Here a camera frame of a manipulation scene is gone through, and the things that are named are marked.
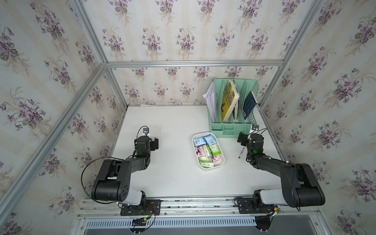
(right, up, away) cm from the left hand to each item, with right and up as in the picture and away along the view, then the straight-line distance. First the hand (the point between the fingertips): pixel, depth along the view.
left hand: (148, 139), depth 93 cm
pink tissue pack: (+43, -11, -5) cm, 45 cm away
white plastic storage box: (+44, -13, -9) cm, 47 cm away
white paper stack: (+39, +26, -7) cm, 48 cm away
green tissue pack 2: (+37, -6, -7) cm, 38 cm away
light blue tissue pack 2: (+40, -1, 0) cm, 40 cm away
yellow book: (+54, +27, +1) cm, 60 cm away
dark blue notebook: (+71, +24, +11) cm, 75 cm away
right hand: (+65, +4, -2) cm, 65 cm away
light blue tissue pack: (+33, -2, -1) cm, 33 cm away
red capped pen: (+60, -9, 0) cm, 61 cm away
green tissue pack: (+43, -6, -5) cm, 43 cm away
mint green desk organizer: (+62, +10, +17) cm, 65 cm away
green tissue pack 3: (+36, -12, -7) cm, 39 cm away
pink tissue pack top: (+33, -7, -5) cm, 34 cm away
